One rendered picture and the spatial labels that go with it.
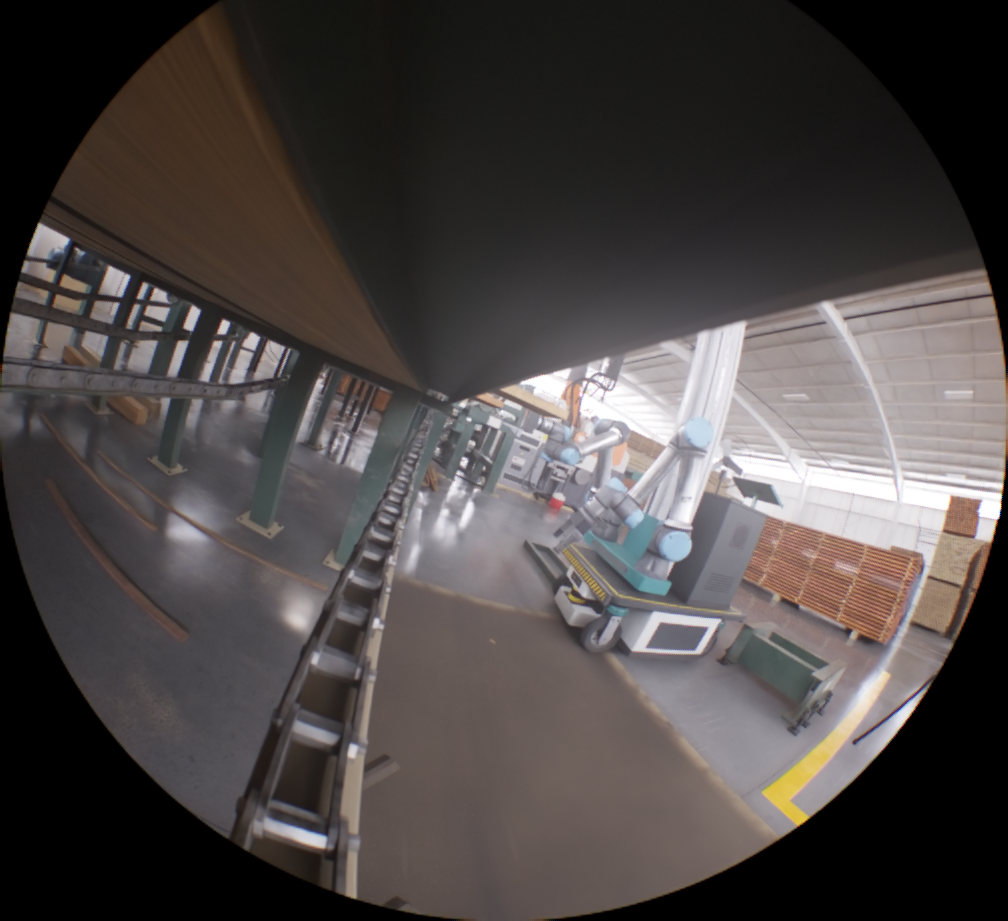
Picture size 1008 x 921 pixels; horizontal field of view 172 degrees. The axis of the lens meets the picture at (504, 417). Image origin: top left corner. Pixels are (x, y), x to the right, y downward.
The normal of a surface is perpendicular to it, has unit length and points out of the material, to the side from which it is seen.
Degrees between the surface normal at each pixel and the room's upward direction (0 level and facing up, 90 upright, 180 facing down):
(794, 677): 90
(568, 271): 180
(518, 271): 180
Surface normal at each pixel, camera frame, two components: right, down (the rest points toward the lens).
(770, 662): -0.90, -0.38
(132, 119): -0.37, 0.93
